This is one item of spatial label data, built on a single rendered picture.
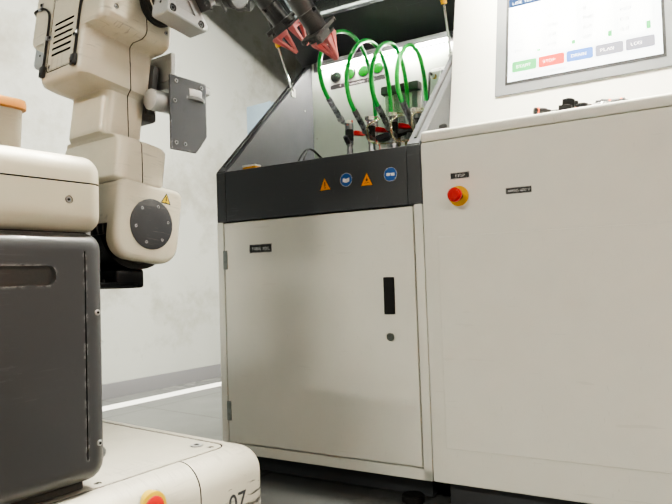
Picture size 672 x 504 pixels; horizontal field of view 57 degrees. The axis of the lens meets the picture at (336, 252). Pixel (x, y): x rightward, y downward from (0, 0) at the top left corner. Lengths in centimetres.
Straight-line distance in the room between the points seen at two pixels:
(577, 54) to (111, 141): 124
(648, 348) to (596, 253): 23
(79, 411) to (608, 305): 110
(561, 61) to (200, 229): 266
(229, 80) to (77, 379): 349
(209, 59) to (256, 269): 257
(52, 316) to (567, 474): 116
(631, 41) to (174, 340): 290
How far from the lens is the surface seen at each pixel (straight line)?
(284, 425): 190
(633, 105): 156
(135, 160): 132
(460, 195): 157
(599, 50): 188
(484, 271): 157
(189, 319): 390
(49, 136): 347
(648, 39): 188
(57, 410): 104
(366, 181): 171
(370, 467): 178
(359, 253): 171
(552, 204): 154
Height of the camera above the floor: 60
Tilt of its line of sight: 2 degrees up
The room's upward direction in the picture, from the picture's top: 2 degrees counter-clockwise
